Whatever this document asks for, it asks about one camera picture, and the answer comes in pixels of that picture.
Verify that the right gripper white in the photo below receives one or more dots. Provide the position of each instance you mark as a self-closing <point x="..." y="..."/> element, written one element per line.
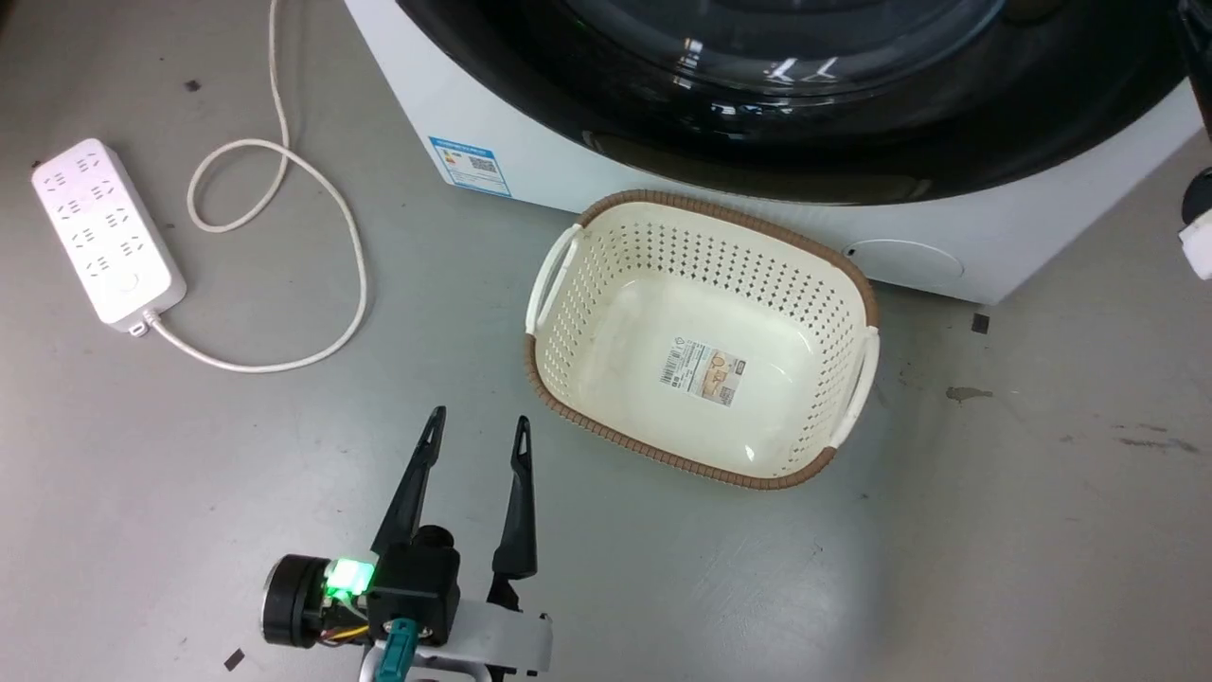
<point x="1201" y="242"/>

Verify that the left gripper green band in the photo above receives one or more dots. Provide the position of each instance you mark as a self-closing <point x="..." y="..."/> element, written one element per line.
<point x="502" y="639"/>

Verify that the black round washing machine door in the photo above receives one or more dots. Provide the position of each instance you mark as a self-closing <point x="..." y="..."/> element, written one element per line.
<point x="947" y="142"/>

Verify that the white washing machine body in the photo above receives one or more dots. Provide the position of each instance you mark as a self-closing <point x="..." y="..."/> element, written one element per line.
<point x="663" y="180"/>

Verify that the cream laundry basket brown rim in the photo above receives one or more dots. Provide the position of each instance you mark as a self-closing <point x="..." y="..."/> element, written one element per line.
<point x="615" y="322"/>

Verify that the paper label sticker with barcode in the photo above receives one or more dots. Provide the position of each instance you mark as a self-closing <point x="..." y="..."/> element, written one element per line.
<point x="703" y="369"/>

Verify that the blue energy label sticker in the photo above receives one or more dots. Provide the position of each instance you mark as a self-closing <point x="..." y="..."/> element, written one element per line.
<point x="469" y="165"/>

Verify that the round white filter cover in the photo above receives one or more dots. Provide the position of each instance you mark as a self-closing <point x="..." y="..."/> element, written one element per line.
<point x="904" y="263"/>

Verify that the white power strip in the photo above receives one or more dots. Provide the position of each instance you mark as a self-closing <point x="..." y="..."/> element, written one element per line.
<point x="99" y="227"/>

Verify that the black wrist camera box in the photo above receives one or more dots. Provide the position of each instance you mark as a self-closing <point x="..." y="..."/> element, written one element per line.
<point x="417" y="587"/>

